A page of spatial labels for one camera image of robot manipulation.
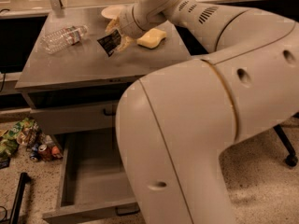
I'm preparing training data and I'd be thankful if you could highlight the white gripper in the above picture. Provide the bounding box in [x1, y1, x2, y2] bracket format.
[106, 5, 145, 52]

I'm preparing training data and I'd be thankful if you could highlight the black rxbar chocolate wrapper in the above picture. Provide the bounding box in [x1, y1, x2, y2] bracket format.
[97, 30, 121, 57]

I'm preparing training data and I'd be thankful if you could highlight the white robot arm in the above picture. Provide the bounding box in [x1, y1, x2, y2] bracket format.
[116, 0, 299, 224]

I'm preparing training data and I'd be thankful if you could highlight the grey drawer cabinet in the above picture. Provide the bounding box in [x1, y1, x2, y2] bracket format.
[14, 3, 192, 147]

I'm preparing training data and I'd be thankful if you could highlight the closed grey middle drawer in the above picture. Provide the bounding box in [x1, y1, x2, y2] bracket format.
[31, 101, 118, 134]

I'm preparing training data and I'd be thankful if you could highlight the open grey lower drawer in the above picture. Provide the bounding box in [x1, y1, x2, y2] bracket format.
[43, 128, 136, 224]

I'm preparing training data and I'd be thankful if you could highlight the white paper bowl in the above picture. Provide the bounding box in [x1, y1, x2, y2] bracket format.
[101, 5, 124, 20]

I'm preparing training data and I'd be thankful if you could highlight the yellow sponge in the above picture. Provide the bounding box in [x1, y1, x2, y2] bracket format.
[136, 28, 166, 49]

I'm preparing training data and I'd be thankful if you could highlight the clear plastic water bottle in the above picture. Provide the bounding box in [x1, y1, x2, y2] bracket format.
[40, 25, 88, 54]

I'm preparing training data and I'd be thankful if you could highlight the orange snack item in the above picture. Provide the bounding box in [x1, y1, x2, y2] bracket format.
[51, 146, 63, 159]

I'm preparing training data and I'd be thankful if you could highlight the red soda can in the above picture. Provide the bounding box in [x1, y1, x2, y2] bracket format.
[38, 144, 52, 161]

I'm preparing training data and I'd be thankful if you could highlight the green chip bag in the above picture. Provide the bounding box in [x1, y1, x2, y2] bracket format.
[0, 118, 35, 159]

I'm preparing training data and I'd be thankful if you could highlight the blue soda can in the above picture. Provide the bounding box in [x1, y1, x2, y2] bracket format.
[30, 144, 40, 162]

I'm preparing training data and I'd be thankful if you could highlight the black pole on floor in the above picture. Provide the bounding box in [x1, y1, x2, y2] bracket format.
[8, 172, 31, 224]

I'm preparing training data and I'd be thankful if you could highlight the black office chair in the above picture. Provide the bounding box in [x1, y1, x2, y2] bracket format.
[274, 125, 298, 167]

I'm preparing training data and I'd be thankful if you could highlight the black drawer handle middle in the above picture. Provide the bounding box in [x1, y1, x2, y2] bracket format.
[103, 108, 116, 116]

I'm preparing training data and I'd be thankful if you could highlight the black drawer handle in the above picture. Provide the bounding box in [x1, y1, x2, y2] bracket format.
[103, 108, 116, 116]
[115, 203, 140, 217]

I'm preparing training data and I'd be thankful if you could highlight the black drawer handle lower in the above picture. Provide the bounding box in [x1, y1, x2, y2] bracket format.
[115, 203, 140, 217]

